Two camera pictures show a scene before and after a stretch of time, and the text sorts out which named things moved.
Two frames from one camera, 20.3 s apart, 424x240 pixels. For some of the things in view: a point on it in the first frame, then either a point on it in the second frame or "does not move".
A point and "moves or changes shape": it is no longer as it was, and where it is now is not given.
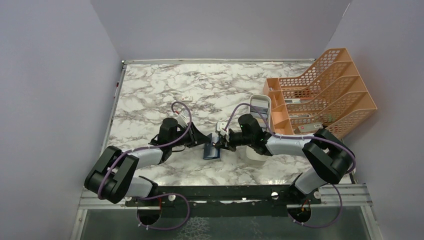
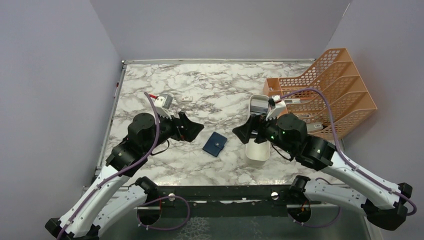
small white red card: [186, 98] does not move
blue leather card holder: [210, 151] moves or changes shape
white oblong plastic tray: [262, 112] does not move
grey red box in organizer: [310, 127] does not move
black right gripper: [223, 140] -> [244, 131]
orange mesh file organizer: [329, 95] does not move
